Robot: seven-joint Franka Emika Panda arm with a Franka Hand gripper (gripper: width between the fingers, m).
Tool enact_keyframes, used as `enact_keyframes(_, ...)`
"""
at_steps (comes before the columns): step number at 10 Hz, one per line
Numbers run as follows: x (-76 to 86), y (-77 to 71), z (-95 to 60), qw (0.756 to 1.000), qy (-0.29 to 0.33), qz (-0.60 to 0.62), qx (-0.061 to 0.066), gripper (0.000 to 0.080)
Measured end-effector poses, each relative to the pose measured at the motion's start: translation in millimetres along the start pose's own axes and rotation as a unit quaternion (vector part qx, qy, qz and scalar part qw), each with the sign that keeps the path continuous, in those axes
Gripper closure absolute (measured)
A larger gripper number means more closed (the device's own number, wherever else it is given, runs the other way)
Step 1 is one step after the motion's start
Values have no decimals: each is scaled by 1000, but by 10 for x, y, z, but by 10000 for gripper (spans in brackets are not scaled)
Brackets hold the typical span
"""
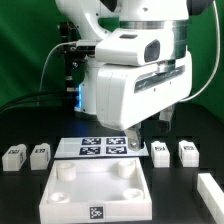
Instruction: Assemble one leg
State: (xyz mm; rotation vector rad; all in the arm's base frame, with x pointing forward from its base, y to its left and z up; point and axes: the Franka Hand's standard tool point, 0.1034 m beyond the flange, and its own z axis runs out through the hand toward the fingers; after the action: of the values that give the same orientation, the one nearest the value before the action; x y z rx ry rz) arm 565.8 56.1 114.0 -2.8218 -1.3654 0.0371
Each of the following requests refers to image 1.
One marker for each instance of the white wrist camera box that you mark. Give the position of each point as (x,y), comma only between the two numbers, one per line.
(135,47)

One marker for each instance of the white square tabletop tray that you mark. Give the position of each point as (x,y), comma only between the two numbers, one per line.
(96,191)

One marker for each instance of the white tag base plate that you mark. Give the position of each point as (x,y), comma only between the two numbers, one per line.
(87,147)

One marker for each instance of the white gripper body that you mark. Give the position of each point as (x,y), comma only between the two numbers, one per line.
(128,95)

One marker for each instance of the grey mounted camera bar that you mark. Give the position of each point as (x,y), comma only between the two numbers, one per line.
(87,46)

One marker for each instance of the white L-shaped obstacle wall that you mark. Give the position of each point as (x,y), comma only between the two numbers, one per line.
(212,196)

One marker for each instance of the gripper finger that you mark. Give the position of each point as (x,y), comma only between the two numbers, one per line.
(135,140)
(165,119)

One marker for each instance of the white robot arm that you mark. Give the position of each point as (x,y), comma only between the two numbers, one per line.
(97,19)

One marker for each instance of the black camera stand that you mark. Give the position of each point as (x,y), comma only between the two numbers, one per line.
(75,64)

